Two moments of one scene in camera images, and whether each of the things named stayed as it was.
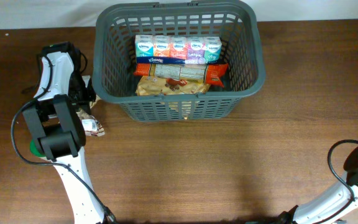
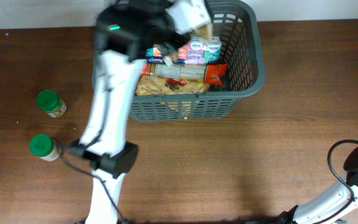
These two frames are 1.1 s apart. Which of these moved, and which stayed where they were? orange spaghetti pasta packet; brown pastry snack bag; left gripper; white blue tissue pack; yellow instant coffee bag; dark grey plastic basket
Moved: left gripper; brown pastry snack bag
Stayed: dark grey plastic basket; yellow instant coffee bag; orange spaghetti pasta packet; white blue tissue pack
